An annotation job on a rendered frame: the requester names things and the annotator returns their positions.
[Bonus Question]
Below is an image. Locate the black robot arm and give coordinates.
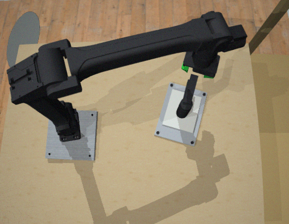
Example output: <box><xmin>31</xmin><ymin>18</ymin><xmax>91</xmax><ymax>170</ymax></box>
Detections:
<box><xmin>7</xmin><ymin>11</ymin><xmax>247</xmax><ymax>142</ymax></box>

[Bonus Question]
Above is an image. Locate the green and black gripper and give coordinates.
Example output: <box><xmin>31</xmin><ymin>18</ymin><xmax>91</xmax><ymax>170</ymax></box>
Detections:
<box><xmin>182</xmin><ymin>52</ymin><xmax>220</xmax><ymax>79</ymax></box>

